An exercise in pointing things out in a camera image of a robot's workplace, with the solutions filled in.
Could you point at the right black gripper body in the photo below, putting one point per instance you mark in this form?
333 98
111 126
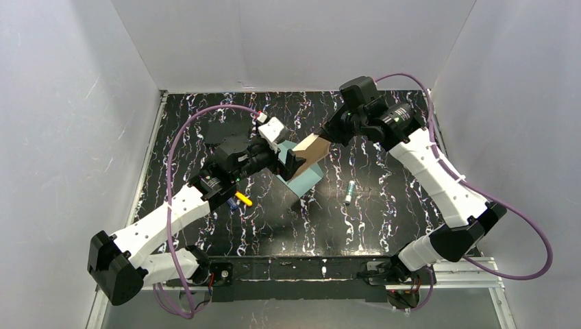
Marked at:
330 131

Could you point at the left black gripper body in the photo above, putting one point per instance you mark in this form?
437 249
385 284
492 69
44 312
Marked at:
281 161

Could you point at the beige paper letter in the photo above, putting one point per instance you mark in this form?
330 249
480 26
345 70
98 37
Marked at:
312 148

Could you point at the teal paper envelope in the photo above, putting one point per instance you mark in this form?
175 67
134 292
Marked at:
305 181

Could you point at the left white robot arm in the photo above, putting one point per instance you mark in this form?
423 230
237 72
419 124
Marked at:
122 263

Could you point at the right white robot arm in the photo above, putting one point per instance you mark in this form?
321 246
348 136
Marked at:
467 215

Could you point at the green white marker pen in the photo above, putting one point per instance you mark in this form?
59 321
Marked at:
349 192

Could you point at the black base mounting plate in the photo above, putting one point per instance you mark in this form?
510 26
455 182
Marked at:
368 278

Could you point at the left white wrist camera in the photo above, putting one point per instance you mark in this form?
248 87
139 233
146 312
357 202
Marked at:
272 130

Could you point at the yellow handled screwdriver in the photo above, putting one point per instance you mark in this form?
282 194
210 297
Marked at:
244 199

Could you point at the aluminium frame rail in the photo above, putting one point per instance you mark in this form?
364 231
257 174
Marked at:
460 275

